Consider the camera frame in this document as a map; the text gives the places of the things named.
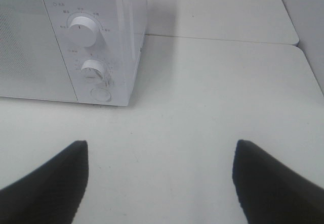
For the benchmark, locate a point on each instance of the round door release button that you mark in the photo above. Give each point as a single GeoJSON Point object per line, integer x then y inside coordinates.
{"type": "Point", "coordinates": [101, 94]}

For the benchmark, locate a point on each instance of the upper white power knob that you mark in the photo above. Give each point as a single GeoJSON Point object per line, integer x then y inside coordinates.
{"type": "Point", "coordinates": [83, 31]}

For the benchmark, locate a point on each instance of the white microwave oven body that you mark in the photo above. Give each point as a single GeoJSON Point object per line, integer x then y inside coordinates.
{"type": "Point", "coordinates": [122, 25]}

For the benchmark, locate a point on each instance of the white timer knob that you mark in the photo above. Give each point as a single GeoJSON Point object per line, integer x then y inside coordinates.
{"type": "Point", "coordinates": [93, 71]}

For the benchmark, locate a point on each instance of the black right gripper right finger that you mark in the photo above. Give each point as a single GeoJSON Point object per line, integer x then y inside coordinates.
{"type": "Point", "coordinates": [270, 192]}

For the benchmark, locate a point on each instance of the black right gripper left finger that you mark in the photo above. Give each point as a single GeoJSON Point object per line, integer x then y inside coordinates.
{"type": "Point", "coordinates": [51, 193]}

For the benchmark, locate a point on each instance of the white microwave door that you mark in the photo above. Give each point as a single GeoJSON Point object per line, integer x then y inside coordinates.
{"type": "Point", "coordinates": [32, 65]}

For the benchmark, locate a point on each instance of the adjacent white table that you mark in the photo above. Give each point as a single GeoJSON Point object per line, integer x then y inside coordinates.
{"type": "Point", "coordinates": [265, 21]}

